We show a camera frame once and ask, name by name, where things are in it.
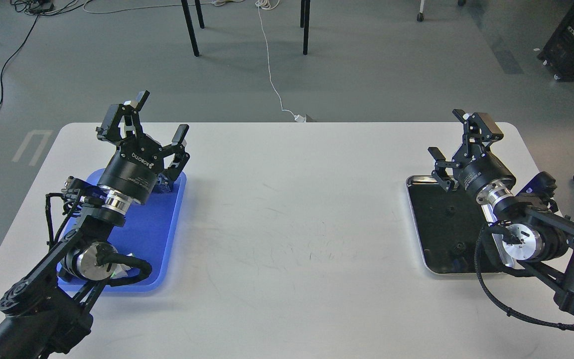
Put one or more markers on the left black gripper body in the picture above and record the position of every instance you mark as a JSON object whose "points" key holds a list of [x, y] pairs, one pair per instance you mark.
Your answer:
{"points": [[134, 167]]}

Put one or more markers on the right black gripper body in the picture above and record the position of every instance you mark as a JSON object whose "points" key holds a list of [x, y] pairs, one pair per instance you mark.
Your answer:
{"points": [[483, 177]]}

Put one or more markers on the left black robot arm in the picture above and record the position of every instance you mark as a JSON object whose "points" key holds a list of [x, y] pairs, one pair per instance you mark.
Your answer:
{"points": [[49, 310]]}

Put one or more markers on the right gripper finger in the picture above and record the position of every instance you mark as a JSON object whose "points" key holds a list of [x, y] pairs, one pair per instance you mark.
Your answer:
{"points": [[439, 173], [480, 132]]}

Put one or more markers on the blue plastic tray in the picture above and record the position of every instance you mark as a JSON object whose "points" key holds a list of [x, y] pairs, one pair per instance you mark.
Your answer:
{"points": [[148, 234]]}

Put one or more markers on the silver metal tray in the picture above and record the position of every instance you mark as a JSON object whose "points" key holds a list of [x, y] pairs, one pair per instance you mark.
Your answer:
{"points": [[442, 219]]}

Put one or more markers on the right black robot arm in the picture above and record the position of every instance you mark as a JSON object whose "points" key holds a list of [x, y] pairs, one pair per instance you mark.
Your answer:
{"points": [[528, 237]]}

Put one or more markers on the blue industrial part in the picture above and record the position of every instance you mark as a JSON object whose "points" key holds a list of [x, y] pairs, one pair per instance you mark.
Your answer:
{"points": [[164, 184]]}

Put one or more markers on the white green connector part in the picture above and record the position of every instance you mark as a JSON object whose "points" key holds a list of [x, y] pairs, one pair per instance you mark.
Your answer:
{"points": [[121, 268]]}

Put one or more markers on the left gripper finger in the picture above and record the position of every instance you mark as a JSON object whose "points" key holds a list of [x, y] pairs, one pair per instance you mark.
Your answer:
{"points": [[176, 148], [122, 121]]}

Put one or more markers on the small black gear in tray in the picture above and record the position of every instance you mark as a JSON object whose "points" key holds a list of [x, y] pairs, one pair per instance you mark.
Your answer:
{"points": [[459, 248]]}

